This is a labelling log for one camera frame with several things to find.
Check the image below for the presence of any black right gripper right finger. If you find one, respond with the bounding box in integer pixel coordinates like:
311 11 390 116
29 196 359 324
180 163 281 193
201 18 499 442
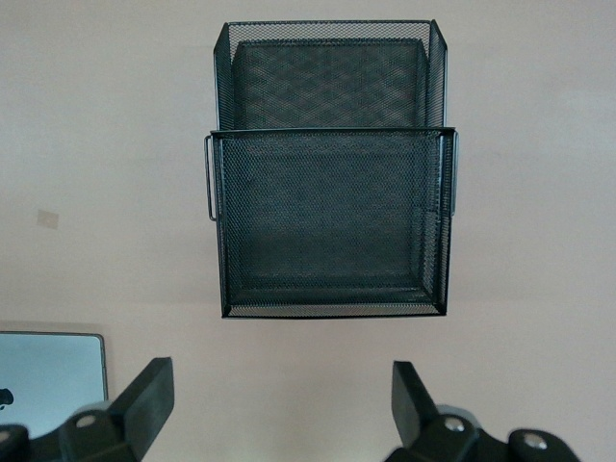
387 360 578 462

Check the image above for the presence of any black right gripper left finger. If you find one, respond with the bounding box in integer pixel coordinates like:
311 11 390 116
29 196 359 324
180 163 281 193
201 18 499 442
0 356 175 462

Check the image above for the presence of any silver laptop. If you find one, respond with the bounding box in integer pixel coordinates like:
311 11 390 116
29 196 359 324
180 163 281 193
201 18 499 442
0 331 108 427

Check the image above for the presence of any black mesh two-tier tray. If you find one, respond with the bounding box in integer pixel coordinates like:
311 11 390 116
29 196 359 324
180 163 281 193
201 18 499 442
199 18 461 320

